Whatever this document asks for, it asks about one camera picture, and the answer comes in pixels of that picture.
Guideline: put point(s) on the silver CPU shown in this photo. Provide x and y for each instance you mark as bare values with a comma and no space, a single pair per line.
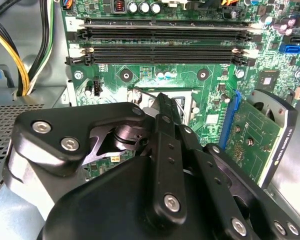
181,100

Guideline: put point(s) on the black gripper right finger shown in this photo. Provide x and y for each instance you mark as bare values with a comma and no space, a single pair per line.
202,162

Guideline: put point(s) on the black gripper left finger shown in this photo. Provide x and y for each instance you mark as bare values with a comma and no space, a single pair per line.
165,162

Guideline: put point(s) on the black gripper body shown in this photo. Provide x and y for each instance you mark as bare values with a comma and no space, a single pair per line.
102,205

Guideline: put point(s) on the metal socket cover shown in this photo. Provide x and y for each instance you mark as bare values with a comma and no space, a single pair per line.
194,98

